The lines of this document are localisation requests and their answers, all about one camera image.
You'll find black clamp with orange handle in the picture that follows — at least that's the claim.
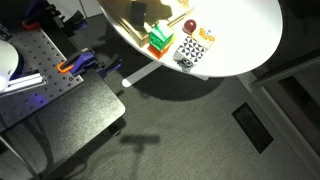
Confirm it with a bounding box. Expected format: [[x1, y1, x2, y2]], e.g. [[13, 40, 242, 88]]
[[21, 0, 65, 32]]

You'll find yellow and white toy card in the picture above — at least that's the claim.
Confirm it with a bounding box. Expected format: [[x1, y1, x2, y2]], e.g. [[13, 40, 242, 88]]
[[198, 27, 217, 51]]

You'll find blue clamp with orange handle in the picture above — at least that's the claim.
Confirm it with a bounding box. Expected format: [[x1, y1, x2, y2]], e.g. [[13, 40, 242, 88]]
[[56, 47, 99, 77]]

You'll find black cart top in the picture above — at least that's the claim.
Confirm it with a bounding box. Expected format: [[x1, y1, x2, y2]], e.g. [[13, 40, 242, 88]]
[[0, 68, 127, 175]]

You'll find dark metal rail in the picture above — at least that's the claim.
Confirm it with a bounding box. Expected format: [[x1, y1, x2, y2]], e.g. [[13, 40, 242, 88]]
[[249, 49, 320, 89]]

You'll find black perforated breadboard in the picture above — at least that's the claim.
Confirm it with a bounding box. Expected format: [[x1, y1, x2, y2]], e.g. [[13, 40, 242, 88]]
[[0, 26, 85, 133]]

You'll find wooden tray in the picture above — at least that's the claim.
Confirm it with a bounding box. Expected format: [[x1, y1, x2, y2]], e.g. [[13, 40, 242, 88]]
[[96, 0, 195, 48]]

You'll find orange block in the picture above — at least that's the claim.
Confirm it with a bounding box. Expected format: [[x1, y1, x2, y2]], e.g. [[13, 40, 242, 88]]
[[146, 41, 175, 61]]

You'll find black white patterned box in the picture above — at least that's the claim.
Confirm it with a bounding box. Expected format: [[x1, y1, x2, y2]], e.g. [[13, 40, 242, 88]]
[[172, 35, 208, 73]]

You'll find small blue black clamp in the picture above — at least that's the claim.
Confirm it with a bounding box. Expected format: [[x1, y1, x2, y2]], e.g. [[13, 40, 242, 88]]
[[96, 53, 123, 80]]

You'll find white table foot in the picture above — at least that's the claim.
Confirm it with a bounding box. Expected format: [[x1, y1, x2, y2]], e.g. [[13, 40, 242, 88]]
[[121, 60, 210, 89]]

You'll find green block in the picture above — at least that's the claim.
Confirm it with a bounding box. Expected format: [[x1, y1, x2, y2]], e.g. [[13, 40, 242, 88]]
[[148, 22, 176, 52]]

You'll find black floor vent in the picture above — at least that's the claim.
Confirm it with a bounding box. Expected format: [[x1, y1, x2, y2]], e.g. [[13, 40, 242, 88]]
[[231, 101, 275, 155]]

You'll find gray block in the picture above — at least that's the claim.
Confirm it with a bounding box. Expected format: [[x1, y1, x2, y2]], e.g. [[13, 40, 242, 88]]
[[129, 0, 150, 27]]

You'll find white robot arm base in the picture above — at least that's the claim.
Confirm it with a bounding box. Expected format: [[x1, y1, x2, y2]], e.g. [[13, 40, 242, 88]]
[[0, 39, 20, 93]]

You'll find red ball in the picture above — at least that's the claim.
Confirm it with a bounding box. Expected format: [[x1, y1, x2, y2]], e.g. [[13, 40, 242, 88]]
[[181, 19, 199, 35]]

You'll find aluminum extrusion bar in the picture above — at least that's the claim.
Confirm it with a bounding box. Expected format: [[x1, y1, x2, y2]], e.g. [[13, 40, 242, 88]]
[[0, 72, 49, 98]]

